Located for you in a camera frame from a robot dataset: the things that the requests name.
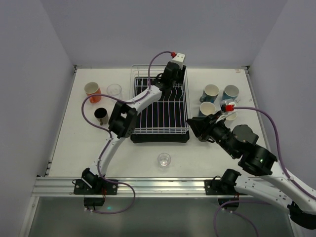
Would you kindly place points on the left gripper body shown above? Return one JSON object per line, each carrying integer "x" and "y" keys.
{"x": 178, "y": 73}

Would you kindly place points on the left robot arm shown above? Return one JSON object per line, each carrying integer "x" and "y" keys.
{"x": 123, "y": 120}

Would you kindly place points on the aluminium rail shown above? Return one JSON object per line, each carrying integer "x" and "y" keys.
{"x": 144, "y": 188}

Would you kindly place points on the white wire dish rack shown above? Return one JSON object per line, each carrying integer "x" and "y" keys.
{"x": 139, "y": 78}

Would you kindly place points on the black drip tray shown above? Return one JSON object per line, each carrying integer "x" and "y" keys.
{"x": 160, "y": 137}

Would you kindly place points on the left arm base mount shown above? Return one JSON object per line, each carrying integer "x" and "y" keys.
{"x": 102, "y": 187}

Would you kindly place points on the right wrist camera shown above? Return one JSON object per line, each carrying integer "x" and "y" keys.
{"x": 227, "y": 109}

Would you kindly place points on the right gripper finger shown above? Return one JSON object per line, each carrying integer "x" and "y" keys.
{"x": 198, "y": 133}
{"x": 198, "y": 123}

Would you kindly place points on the grey-blue faceted cup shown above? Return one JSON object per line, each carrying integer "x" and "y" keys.
{"x": 210, "y": 93}

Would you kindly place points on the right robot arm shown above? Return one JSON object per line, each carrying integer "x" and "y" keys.
{"x": 241, "y": 143}

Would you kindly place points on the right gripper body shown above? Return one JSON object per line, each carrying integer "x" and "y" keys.
{"x": 207, "y": 129}

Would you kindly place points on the white faceted cup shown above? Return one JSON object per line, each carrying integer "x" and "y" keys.
{"x": 231, "y": 117}

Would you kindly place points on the left controller box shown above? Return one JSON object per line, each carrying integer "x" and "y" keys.
{"x": 93, "y": 203}

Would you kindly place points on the clear faceted glass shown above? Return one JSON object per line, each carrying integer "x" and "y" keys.
{"x": 115, "y": 90}

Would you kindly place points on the controller box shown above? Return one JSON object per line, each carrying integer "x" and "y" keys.
{"x": 230, "y": 206}
{"x": 93, "y": 203}

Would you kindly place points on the dark blue mug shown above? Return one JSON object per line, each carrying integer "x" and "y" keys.
{"x": 230, "y": 92}

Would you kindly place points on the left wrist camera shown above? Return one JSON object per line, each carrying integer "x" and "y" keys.
{"x": 178, "y": 58}

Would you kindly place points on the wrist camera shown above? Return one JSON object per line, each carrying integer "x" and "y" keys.
{"x": 227, "y": 109}
{"x": 178, "y": 58}

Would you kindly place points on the right controller box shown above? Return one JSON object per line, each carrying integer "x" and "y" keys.
{"x": 230, "y": 206}

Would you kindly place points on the orange cup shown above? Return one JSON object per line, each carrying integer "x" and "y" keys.
{"x": 92, "y": 88}

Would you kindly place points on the brown striped cup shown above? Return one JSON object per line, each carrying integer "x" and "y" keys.
{"x": 102, "y": 116}

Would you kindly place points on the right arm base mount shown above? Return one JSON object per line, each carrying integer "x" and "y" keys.
{"x": 224, "y": 185}

